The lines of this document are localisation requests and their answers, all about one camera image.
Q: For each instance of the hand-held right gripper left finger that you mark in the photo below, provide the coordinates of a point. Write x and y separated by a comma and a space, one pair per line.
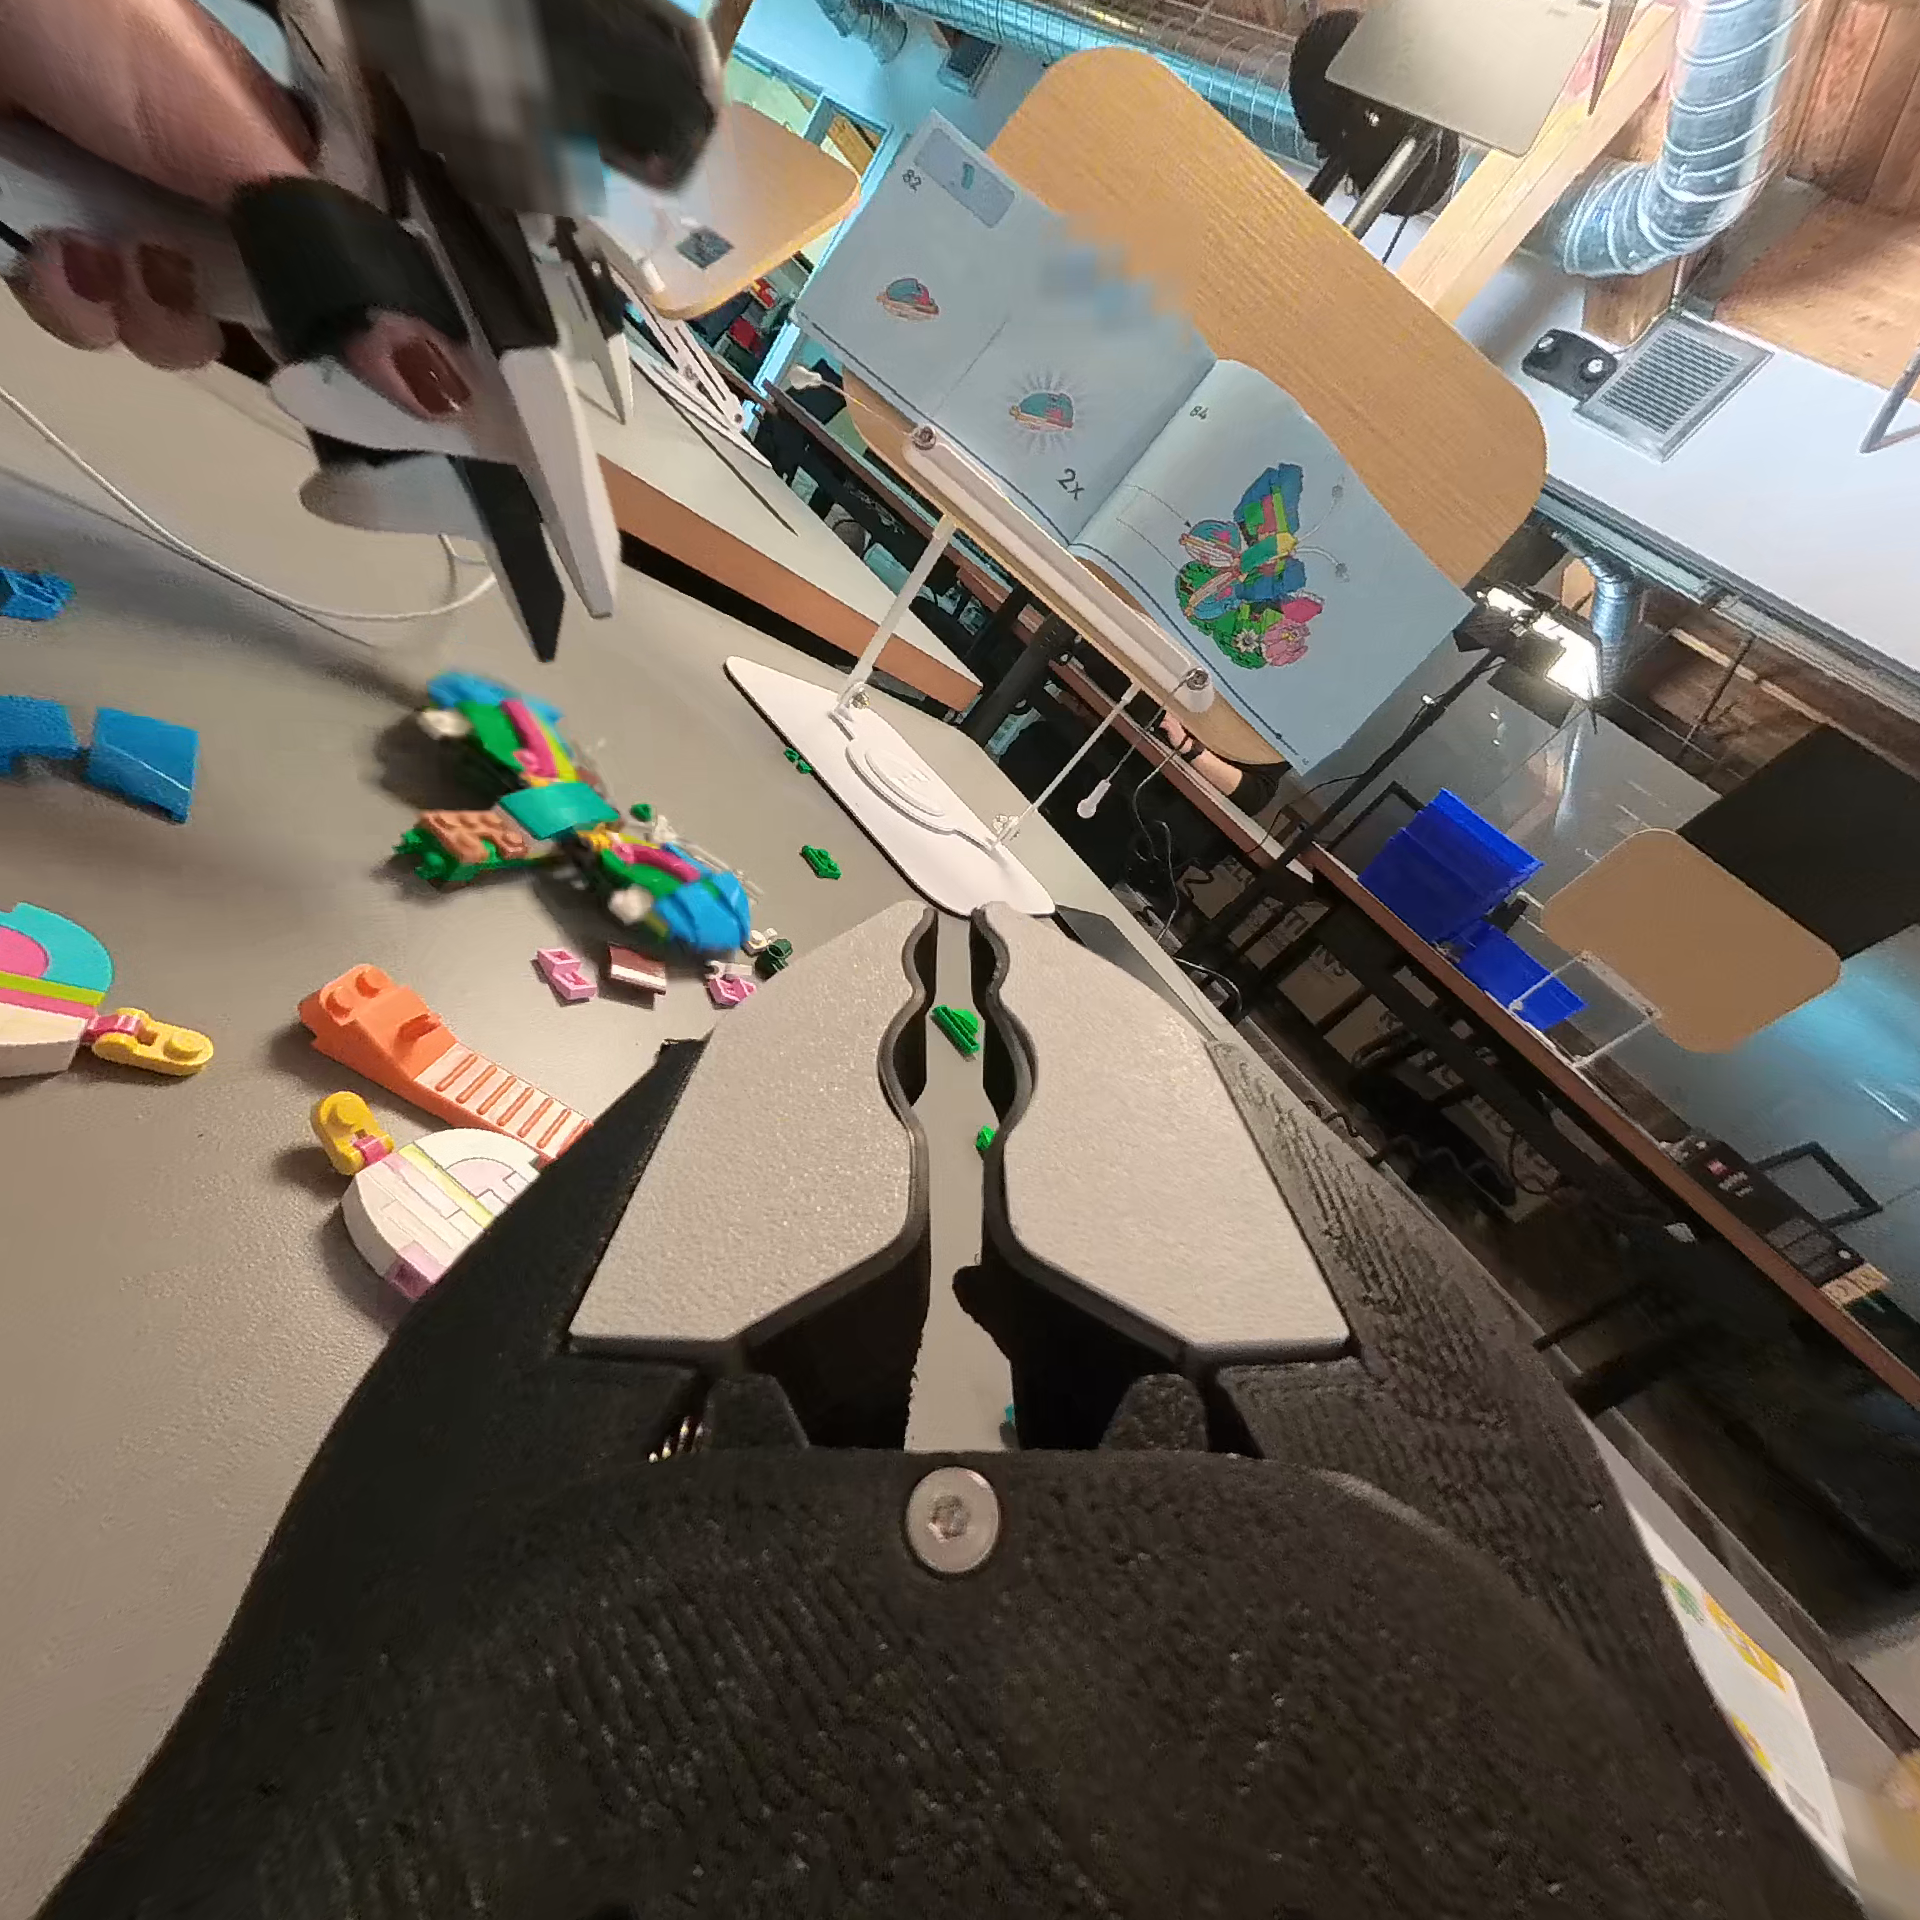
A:
750, 1200

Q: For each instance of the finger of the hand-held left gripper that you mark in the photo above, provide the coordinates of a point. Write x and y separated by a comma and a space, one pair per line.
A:
518, 557
564, 466

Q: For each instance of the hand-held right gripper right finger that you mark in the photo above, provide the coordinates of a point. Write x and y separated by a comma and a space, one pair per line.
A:
1172, 1200

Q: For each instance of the teal white lego wing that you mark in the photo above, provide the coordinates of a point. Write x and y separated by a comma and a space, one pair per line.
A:
436, 1200
60, 974

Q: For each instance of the colourful lego butterfly model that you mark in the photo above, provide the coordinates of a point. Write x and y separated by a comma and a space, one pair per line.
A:
662, 885

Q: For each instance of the pink lego plate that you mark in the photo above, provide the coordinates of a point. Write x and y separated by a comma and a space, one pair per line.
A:
568, 974
729, 986

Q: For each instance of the dark green lego piece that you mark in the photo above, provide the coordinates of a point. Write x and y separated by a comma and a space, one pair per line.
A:
773, 956

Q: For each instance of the brown curved lego slope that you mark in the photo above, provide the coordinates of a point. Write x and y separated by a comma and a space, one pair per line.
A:
637, 968

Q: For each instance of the orange lego brick separator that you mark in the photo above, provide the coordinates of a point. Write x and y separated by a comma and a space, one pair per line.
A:
436, 1066

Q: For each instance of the lego instruction booklet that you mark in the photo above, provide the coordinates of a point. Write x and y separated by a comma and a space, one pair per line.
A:
975, 331

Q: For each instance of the blue lego piece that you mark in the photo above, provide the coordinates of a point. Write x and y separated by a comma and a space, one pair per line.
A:
38, 735
142, 765
30, 594

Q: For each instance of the person's left hand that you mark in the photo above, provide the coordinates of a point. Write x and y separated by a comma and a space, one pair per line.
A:
135, 91

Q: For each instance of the tan wooden chair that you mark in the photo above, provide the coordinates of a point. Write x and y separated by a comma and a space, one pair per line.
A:
1349, 301
764, 212
1694, 938

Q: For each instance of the blue plastic bin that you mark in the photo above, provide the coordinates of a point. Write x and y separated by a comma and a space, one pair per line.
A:
1448, 870
1517, 974

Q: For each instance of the white book stand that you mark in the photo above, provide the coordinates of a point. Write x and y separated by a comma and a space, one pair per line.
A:
902, 780

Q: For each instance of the long table with wooden edge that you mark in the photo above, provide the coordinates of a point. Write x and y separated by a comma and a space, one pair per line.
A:
1652, 1142

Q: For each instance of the studio light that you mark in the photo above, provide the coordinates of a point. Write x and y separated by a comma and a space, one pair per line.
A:
1529, 646

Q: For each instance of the black flat panel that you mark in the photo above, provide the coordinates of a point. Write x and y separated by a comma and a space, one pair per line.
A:
1800, 840

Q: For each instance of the grey square panel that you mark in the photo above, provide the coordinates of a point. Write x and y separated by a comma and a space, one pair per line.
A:
1470, 67

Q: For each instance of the small black box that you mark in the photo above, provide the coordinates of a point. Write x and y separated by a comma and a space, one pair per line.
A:
1559, 360

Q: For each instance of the silver ventilation duct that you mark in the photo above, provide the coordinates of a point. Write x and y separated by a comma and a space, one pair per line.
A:
1680, 135
1141, 60

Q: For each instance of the grey wall vent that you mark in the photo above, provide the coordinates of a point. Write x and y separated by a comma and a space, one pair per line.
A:
1675, 383

